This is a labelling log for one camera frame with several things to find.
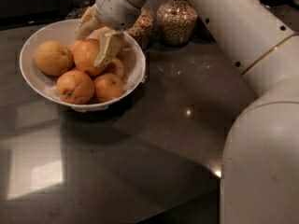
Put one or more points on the white bowl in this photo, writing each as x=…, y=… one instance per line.
x=29, y=70

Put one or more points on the black appliance top left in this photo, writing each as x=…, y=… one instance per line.
x=17, y=8

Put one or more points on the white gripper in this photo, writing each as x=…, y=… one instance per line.
x=116, y=8

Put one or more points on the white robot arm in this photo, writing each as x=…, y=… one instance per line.
x=242, y=112

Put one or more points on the hidden back middle orange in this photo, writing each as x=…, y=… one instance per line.
x=74, y=45

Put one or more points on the glass grain jar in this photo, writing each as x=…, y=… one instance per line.
x=176, y=20
x=143, y=28
x=202, y=32

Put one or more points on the small right middle orange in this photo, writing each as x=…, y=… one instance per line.
x=116, y=67

